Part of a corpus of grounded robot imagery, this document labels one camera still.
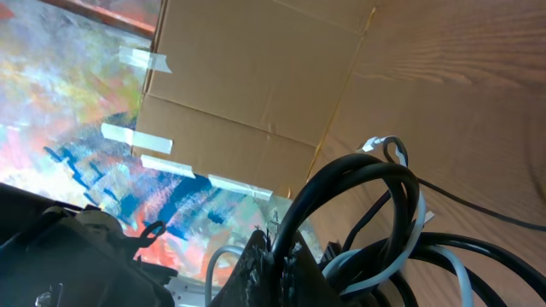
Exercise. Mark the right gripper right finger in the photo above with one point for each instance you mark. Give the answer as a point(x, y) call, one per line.
point(303, 284)

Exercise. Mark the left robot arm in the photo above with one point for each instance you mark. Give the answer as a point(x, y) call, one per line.
point(56, 254)

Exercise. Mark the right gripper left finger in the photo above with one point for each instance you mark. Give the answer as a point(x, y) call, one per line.
point(249, 284)

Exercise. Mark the colourful painted backdrop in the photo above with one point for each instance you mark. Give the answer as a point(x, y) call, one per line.
point(71, 92)

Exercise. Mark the cardboard panel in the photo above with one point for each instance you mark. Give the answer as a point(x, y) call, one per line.
point(251, 85)

